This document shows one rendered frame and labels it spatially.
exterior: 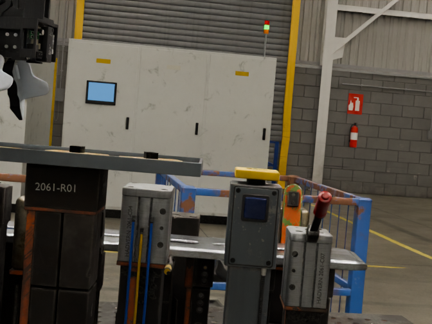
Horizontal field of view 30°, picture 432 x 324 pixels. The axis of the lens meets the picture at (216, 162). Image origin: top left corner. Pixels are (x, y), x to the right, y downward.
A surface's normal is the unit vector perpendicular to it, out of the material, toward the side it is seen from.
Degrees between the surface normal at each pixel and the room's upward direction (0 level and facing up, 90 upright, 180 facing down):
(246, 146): 90
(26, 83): 122
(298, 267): 90
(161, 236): 90
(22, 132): 90
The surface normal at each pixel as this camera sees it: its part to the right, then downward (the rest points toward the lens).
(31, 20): -0.19, 0.04
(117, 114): 0.15, 0.07
